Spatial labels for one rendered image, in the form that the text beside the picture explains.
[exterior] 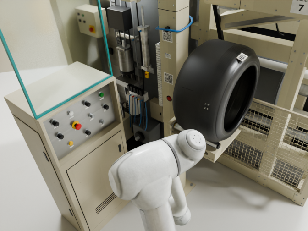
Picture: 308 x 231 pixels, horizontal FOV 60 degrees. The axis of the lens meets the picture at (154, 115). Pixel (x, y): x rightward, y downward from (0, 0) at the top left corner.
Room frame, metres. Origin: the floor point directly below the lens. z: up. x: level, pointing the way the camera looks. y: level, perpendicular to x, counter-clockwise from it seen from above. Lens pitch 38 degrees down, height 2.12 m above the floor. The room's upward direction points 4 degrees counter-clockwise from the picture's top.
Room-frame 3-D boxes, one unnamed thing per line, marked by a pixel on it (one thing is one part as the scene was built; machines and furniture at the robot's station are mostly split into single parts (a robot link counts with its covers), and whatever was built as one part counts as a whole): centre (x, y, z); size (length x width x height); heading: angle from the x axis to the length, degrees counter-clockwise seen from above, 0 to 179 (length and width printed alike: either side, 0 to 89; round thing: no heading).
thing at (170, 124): (1.54, -0.23, 0.90); 0.40 x 0.03 x 0.10; 137
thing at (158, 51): (1.61, -0.07, 1.19); 0.05 x 0.04 x 0.48; 137
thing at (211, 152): (1.31, -0.26, 0.83); 0.36 x 0.09 x 0.06; 47
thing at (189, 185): (1.57, -0.16, 0.01); 0.27 x 0.27 x 0.02; 47
